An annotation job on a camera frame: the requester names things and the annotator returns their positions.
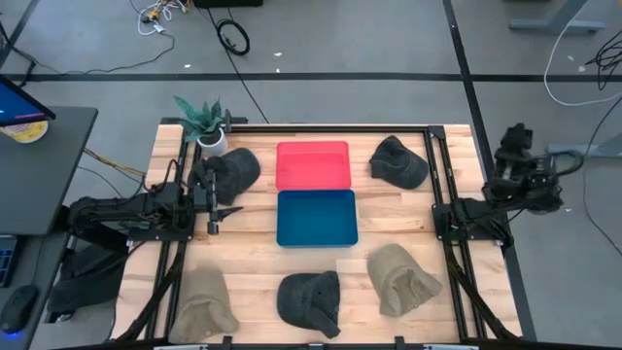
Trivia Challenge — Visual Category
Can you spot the blue plastic bin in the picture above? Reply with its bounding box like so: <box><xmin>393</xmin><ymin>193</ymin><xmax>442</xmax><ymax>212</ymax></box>
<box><xmin>276</xmin><ymin>189</ymin><xmax>360</xmax><ymax>249</ymax></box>

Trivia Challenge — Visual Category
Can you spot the grey desk leg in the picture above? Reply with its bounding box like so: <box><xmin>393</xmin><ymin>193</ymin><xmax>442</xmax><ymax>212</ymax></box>
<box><xmin>508</xmin><ymin>0</ymin><xmax>606</xmax><ymax>36</ymax></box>

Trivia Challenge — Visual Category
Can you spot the black computer mouse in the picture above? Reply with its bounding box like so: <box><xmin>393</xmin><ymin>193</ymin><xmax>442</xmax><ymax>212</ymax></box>
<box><xmin>0</xmin><ymin>284</ymin><xmax>40</xmax><ymax>335</ymax></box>

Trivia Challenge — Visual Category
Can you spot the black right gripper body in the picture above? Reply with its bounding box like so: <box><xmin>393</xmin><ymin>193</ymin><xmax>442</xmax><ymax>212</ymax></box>
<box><xmin>493</xmin><ymin>145</ymin><xmax>536</xmax><ymax>189</ymax></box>

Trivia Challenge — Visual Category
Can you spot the black bag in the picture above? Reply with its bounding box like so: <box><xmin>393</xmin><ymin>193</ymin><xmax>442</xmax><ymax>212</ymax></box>
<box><xmin>47</xmin><ymin>242</ymin><xmax>128</xmax><ymax>315</ymax></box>

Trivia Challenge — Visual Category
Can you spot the green artificial plant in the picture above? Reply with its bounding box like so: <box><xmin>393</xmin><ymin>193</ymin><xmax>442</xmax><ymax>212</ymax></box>
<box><xmin>173</xmin><ymin>95</ymin><xmax>225</xmax><ymax>144</ymax></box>

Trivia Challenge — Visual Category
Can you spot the white plant pot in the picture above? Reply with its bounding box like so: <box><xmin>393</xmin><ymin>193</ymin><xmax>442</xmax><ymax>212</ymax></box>
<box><xmin>196</xmin><ymin>126</ymin><xmax>228</xmax><ymax>158</ymax></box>

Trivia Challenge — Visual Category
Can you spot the black box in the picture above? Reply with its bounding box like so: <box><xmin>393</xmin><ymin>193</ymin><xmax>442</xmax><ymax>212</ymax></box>
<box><xmin>192</xmin><ymin>0</ymin><xmax>264</xmax><ymax>9</ymax></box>

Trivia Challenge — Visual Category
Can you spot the yellow round bowl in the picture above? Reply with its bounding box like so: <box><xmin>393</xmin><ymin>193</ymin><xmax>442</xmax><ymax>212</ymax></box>
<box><xmin>0</xmin><ymin>120</ymin><xmax>50</xmax><ymax>145</ymax></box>

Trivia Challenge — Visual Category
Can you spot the white cable bundle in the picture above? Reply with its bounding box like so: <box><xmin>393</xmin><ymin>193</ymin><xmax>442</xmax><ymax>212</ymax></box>
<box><xmin>128</xmin><ymin>0</ymin><xmax>189</xmax><ymax>38</ymax></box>

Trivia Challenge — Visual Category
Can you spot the black keyboard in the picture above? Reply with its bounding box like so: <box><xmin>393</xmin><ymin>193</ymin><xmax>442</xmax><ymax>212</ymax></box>
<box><xmin>0</xmin><ymin>234</ymin><xmax>20</xmax><ymax>289</ymax></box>

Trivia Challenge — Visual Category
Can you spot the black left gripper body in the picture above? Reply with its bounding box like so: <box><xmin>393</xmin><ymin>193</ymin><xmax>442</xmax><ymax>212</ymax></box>
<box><xmin>188</xmin><ymin>157</ymin><xmax>220</xmax><ymax>235</ymax></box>

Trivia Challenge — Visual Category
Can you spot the black cable tangle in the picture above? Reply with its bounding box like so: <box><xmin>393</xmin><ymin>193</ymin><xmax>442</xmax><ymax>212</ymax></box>
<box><xmin>585</xmin><ymin>28</ymin><xmax>622</xmax><ymax>91</ymax></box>

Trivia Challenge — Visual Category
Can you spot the long white cable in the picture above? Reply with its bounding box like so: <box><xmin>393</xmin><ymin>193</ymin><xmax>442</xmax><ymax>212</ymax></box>
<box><xmin>542</xmin><ymin>18</ymin><xmax>622</xmax><ymax>108</ymax></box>

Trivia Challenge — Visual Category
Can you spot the black desk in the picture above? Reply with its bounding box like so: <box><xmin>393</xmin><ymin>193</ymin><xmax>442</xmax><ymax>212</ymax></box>
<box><xmin>0</xmin><ymin>105</ymin><xmax>99</xmax><ymax>237</ymax></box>

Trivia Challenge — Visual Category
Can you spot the beige fleece hat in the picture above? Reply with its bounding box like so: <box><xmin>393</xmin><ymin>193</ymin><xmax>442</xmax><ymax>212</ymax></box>
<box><xmin>365</xmin><ymin>243</ymin><xmax>443</xmax><ymax>319</ymax></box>
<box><xmin>168</xmin><ymin>268</ymin><xmax>241</xmax><ymax>345</ymax></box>

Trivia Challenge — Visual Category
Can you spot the red plastic bin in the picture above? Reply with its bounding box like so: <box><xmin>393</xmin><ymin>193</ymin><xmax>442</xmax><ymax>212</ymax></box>
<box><xmin>275</xmin><ymin>140</ymin><xmax>353</xmax><ymax>192</ymax></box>

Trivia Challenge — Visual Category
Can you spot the grey desk foot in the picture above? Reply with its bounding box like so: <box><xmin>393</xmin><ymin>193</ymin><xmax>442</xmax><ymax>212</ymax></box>
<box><xmin>546</xmin><ymin>133</ymin><xmax>622</xmax><ymax>159</ymax></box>

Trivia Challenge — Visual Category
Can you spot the black aluminium table frame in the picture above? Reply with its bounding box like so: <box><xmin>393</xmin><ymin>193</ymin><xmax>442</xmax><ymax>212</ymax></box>
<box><xmin>109</xmin><ymin>116</ymin><xmax>524</xmax><ymax>350</ymax></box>

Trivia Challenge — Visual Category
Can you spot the dark grey cap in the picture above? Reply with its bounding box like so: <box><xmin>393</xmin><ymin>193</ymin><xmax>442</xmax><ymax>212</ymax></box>
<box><xmin>191</xmin><ymin>147</ymin><xmax>261</xmax><ymax>206</ymax></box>
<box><xmin>276</xmin><ymin>270</ymin><xmax>342</xmax><ymax>340</ymax></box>
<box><xmin>368</xmin><ymin>134</ymin><xmax>431</xmax><ymax>191</ymax></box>

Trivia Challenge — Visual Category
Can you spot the coiled black cable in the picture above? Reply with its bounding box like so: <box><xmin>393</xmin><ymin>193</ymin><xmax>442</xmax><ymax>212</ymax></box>
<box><xmin>206</xmin><ymin>7</ymin><xmax>271</xmax><ymax>125</ymax></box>

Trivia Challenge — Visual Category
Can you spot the yellow cable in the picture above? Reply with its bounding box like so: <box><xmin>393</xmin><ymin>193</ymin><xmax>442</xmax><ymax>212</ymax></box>
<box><xmin>82</xmin><ymin>148</ymin><xmax>147</xmax><ymax>179</ymax></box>

